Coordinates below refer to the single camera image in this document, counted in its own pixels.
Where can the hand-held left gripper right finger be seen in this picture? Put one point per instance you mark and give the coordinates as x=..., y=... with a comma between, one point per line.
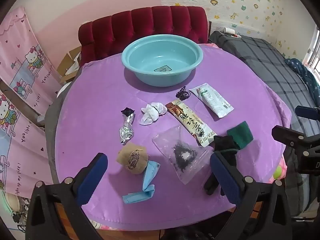
x=225, y=180

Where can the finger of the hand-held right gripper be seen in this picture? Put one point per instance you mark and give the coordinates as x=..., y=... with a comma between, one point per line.
x=306, y=112
x=290, y=135

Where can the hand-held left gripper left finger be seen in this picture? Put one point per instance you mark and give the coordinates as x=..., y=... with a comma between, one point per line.
x=92, y=180

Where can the black glove with green cuff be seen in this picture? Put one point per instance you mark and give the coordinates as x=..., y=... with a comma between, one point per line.
x=226, y=145

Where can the brown paper ball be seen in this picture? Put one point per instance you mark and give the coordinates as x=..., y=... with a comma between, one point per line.
x=132, y=157

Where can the clear plastic zip bag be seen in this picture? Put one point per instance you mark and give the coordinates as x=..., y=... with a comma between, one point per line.
x=180, y=155

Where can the brown white snack packet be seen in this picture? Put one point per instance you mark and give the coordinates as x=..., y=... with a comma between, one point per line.
x=190, y=122

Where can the light blue plastic basin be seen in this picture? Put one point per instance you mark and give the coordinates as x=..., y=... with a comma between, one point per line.
x=160, y=62

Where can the green ball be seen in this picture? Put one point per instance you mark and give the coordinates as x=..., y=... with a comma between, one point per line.
x=277, y=172

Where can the blue starry cloth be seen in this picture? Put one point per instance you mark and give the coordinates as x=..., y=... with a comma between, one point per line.
x=303, y=75

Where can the blue face mask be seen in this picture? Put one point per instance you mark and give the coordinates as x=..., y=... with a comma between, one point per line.
x=150, y=177

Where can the silver foil wrapper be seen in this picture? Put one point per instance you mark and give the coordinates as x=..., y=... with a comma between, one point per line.
x=126, y=132

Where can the window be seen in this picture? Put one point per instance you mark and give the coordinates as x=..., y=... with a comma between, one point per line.
x=313, y=52

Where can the grey plaid bed cover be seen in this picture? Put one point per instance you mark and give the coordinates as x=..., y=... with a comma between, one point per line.
x=262, y=55

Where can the purple tablecloth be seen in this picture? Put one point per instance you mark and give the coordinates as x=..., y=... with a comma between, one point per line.
x=100, y=105

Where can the floral printed fabric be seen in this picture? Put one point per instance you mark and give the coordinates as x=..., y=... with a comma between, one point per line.
x=18, y=207

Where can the white green tube packet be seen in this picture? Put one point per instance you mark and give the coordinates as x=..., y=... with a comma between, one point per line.
x=212, y=101

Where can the crumpled white tissue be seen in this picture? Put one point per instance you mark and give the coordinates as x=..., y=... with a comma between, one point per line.
x=150, y=113

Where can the white plastic object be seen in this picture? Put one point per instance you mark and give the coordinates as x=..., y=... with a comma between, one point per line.
x=62, y=90

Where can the small red white packet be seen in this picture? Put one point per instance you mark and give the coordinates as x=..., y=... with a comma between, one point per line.
x=237, y=36

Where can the white roll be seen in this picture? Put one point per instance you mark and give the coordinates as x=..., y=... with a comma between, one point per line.
x=228, y=31

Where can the brown cardboard box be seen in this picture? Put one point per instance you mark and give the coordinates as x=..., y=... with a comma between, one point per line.
x=67, y=65

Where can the pink cartoon printed curtain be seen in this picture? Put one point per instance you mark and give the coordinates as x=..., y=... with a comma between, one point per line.
x=17, y=67

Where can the red tufted velvet sofa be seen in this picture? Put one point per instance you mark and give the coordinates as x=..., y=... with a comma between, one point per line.
x=140, y=27

